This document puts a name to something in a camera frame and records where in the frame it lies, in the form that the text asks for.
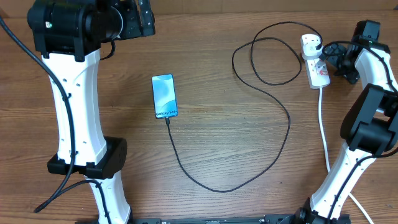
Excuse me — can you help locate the Samsung Galaxy smartphone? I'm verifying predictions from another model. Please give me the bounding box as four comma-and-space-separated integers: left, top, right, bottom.
152, 73, 178, 119

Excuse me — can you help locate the black USB charging cable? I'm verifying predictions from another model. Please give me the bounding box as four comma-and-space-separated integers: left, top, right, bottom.
164, 21, 323, 194

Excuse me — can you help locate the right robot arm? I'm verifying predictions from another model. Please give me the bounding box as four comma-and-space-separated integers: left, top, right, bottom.
281, 20, 397, 223

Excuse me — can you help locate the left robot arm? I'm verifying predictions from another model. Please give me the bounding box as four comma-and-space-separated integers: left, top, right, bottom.
27, 0, 155, 223

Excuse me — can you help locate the white charger plug adapter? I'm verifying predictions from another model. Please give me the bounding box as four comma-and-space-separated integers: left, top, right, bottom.
302, 44, 323, 60

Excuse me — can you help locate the white power strip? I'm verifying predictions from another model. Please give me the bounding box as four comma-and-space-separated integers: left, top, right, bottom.
300, 34, 330, 89

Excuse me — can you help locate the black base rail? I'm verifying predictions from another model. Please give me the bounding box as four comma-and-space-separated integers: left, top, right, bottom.
127, 214, 299, 224

